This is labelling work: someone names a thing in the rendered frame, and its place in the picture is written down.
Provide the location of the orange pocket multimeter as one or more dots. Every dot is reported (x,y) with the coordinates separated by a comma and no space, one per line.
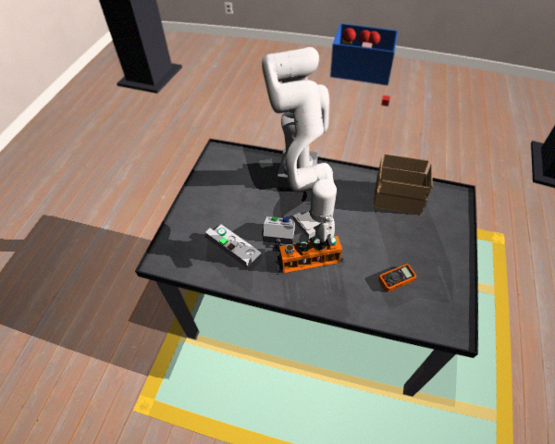
(397,277)

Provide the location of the brown cardboard box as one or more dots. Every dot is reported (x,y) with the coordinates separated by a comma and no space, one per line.
(402,190)

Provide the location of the orange tube holder plate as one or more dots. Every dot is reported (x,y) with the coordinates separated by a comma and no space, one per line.
(312,252)

